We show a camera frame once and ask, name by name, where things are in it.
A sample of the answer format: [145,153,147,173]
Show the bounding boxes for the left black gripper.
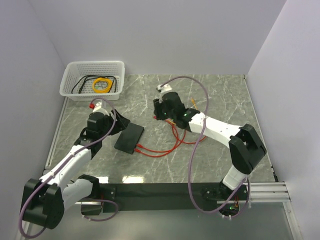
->
[99,109,131,140]

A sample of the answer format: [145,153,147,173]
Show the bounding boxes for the black network switch box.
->
[114,122,145,155]

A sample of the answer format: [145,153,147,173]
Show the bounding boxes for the orange patch cable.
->
[166,97,200,126]

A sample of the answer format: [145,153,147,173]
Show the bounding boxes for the red patch cable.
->
[136,124,187,158]
[133,116,208,158]

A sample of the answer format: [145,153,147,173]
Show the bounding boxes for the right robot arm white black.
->
[153,91,267,200]

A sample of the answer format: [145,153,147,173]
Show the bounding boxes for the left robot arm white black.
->
[19,110,130,229]

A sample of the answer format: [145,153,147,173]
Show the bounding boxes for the white perforated plastic basket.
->
[59,60,125,101]

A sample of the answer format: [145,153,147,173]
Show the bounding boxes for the black front mounting bar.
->
[100,182,232,211]

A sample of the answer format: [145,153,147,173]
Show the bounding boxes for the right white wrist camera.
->
[156,84,172,94]

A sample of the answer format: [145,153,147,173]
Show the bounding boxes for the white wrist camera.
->
[156,84,172,94]
[89,100,109,115]

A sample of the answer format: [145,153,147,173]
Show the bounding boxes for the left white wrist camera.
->
[89,100,109,115]

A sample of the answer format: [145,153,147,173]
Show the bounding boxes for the coiled yellow cable in basket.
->
[92,77,114,94]

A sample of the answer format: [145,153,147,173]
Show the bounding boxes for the black cable in basket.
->
[72,75,117,95]

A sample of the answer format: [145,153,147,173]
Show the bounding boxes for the aluminium rail frame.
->
[26,99,301,240]

